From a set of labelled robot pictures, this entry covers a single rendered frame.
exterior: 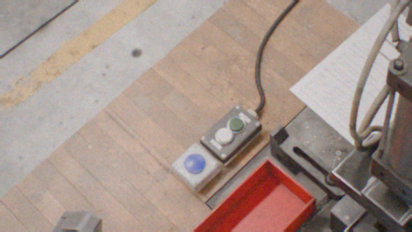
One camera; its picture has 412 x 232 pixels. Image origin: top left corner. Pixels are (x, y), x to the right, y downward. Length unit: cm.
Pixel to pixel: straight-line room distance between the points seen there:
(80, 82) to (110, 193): 125
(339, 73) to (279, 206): 31
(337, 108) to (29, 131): 138
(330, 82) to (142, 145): 40
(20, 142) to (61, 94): 22
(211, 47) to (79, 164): 37
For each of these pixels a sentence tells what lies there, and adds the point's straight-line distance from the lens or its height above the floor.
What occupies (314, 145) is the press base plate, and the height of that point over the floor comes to 90.
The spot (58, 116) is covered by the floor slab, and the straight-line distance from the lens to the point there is 273.
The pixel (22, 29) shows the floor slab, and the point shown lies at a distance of 297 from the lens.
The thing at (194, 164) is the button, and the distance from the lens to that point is 151.
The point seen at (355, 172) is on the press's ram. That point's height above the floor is 114.
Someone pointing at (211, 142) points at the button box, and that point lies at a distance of 154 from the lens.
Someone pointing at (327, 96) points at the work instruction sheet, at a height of 90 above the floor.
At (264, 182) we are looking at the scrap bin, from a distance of 152.
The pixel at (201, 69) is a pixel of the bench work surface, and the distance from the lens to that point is 166.
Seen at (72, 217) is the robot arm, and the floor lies 130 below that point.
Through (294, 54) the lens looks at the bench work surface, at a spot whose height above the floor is 90.
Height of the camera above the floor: 230
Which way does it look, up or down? 61 degrees down
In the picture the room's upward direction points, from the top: 12 degrees counter-clockwise
